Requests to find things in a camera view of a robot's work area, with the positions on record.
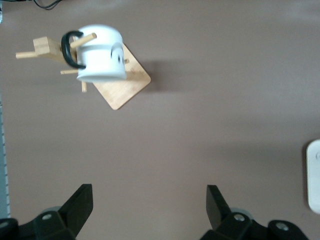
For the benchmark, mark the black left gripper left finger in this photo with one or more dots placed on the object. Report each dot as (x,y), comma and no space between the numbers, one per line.
(72,215)

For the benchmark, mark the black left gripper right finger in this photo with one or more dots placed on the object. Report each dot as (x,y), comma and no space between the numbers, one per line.
(222,220)

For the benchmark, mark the wooden cup rack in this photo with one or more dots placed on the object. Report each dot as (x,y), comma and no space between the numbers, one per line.
(122,92)

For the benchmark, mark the beige plastic tray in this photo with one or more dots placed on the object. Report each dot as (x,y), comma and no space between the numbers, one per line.
(314,175)

